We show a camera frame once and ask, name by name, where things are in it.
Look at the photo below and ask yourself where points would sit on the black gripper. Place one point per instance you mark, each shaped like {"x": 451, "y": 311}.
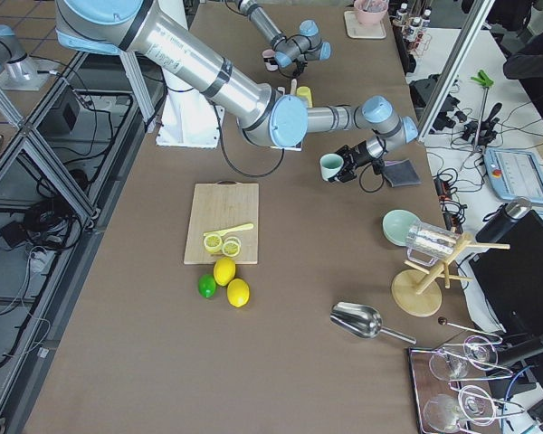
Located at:
{"x": 358, "y": 153}
{"x": 270, "y": 64}

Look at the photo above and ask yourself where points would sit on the mint green cup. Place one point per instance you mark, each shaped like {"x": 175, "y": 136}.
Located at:
{"x": 330, "y": 165}

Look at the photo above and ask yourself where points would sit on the pink cup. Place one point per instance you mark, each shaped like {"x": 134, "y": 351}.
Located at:
{"x": 269, "y": 61}

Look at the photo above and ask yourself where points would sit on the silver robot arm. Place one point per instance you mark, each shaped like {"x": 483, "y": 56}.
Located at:
{"x": 304, "y": 46}
{"x": 264, "y": 116}

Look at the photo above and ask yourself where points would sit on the yellow cup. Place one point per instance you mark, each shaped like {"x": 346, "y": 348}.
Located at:
{"x": 304, "y": 93}

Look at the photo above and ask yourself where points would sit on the grey folded cloth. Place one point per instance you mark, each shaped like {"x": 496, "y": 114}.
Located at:
{"x": 400, "y": 173}

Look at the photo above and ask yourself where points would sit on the beige tray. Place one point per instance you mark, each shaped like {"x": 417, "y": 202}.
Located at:
{"x": 365, "y": 25}

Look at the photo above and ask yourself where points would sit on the mint green bowl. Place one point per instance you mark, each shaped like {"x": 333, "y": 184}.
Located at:
{"x": 396, "y": 224}

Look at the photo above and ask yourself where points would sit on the pink bowl with ice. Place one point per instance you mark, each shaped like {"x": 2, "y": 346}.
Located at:
{"x": 370, "y": 12}

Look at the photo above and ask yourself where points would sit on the yellow plastic knife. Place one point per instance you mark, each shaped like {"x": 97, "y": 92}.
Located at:
{"x": 241, "y": 227}

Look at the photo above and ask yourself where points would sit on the clear glass mug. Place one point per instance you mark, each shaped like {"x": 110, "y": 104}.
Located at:
{"x": 427, "y": 243}

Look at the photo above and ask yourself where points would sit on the wooden cutting board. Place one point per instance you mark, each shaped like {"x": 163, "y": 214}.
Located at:
{"x": 222, "y": 206}

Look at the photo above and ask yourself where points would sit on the lemon slice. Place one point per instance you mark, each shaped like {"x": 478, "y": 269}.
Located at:
{"x": 231, "y": 247}
{"x": 213, "y": 243}

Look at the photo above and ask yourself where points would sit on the wooden mug tree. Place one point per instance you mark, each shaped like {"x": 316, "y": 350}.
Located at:
{"x": 416, "y": 291}

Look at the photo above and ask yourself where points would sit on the metal scoop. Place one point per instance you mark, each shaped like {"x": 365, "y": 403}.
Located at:
{"x": 363, "y": 321}

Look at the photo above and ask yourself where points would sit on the yellow lemon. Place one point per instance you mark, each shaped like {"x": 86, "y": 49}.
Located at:
{"x": 224, "y": 271}
{"x": 238, "y": 292}

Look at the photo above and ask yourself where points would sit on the green tipped grabber stick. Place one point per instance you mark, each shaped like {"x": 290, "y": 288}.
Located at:
{"x": 486, "y": 83}

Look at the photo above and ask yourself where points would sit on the teach pendant tablet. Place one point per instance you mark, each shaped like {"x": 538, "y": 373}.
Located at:
{"x": 514, "y": 173}

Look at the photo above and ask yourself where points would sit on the green lime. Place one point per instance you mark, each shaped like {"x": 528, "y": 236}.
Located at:
{"x": 207, "y": 286}

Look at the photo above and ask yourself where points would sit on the black monitor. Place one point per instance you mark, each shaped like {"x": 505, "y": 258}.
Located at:
{"x": 512, "y": 280}

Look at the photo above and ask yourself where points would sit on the wine glass rack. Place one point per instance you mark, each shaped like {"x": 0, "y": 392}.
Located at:
{"x": 451, "y": 385}

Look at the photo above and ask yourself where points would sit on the white wire cup holder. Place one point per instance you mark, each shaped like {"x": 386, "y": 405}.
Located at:
{"x": 294, "y": 88}

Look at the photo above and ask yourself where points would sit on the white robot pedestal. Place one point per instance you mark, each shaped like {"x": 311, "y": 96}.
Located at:
{"x": 188, "y": 118}

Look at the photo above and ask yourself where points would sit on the aluminium frame post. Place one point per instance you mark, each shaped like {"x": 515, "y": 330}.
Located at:
{"x": 463, "y": 43}

